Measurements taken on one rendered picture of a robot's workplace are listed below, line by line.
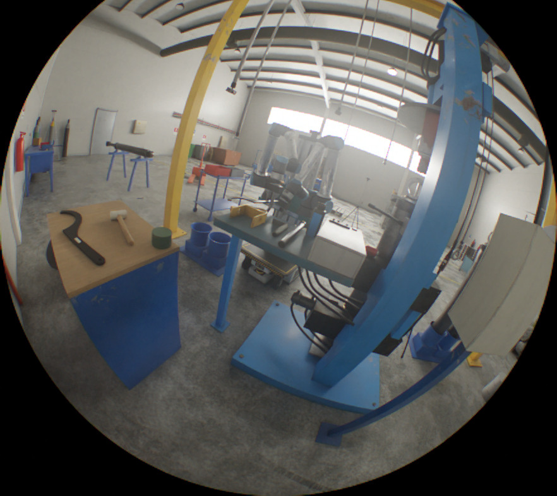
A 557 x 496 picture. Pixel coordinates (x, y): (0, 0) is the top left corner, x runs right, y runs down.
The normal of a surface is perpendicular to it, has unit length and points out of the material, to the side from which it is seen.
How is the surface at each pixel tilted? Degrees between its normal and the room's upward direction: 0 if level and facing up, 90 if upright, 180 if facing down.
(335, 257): 90
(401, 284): 90
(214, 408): 0
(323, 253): 90
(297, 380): 0
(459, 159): 90
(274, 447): 0
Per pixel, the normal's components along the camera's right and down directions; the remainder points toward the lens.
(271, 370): 0.29, -0.91
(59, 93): 0.89, 0.37
